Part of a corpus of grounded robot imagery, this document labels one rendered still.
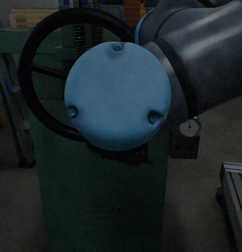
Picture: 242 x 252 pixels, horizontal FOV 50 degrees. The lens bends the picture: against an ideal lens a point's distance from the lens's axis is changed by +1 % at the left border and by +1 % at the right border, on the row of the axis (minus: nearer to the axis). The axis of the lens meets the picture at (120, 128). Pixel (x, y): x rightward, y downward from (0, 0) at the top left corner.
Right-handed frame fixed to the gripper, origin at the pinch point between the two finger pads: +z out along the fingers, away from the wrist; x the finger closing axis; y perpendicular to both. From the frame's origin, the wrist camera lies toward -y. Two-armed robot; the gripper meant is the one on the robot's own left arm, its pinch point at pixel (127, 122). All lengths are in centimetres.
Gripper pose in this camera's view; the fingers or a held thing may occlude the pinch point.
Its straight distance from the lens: 52.1
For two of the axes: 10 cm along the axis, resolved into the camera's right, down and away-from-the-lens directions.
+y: -0.3, 10.0, -0.9
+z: 0.5, 0.9, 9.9
